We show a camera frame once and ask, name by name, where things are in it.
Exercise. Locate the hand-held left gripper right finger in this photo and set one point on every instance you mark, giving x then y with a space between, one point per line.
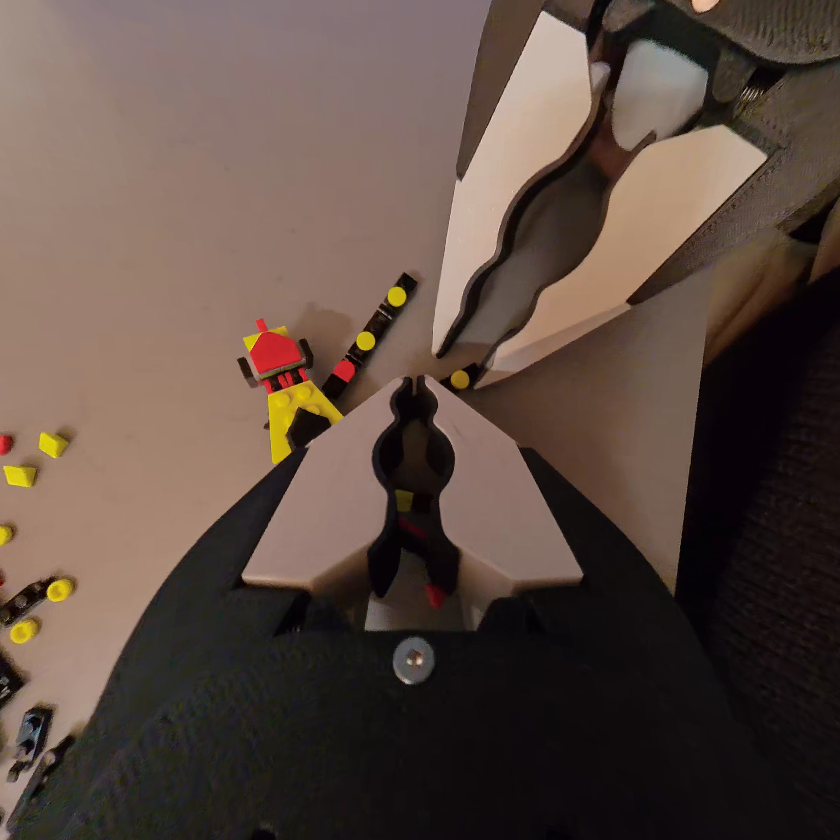
512 518

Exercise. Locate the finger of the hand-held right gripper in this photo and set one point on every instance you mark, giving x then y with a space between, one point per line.
676 210
525 131

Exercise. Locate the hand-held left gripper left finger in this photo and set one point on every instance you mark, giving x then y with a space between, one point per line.
315 518

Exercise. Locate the black yellow red lego model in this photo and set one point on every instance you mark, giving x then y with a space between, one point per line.
272 351

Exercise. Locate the small yellow slope lego piece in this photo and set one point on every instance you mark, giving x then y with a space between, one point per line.
54 444
19 475

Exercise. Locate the pile of loose lego pieces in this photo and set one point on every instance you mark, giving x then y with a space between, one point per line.
26 597

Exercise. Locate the person's black knit clothing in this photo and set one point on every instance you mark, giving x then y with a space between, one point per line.
774 558

